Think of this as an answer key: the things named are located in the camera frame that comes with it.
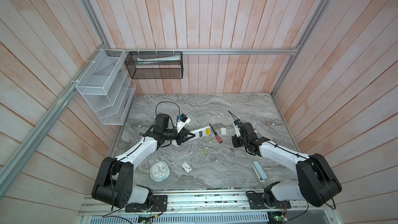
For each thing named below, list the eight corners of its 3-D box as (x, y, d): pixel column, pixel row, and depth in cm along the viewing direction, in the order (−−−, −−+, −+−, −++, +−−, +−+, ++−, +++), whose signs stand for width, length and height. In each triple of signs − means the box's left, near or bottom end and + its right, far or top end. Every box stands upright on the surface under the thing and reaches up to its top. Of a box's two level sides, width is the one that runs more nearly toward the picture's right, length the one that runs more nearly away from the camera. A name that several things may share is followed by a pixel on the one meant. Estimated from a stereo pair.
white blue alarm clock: (149, 182, 82) (147, 180, 79) (152, 162, 88) (151, 160, 86) (168, 182, 82) (167, 180, 79) (170, 162, 88) (170, 161, 86)
